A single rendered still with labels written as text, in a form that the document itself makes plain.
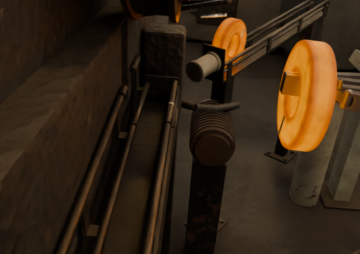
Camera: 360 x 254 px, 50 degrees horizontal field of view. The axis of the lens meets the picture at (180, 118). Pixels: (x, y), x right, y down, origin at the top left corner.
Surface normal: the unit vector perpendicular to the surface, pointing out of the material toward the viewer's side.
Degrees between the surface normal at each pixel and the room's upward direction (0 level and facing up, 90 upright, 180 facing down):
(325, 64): 35
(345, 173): 90
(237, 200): 0
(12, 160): 22
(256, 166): 0
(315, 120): 88
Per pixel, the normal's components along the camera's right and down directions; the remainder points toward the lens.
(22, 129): 0.06, -0.88
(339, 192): -0.06, 0.47
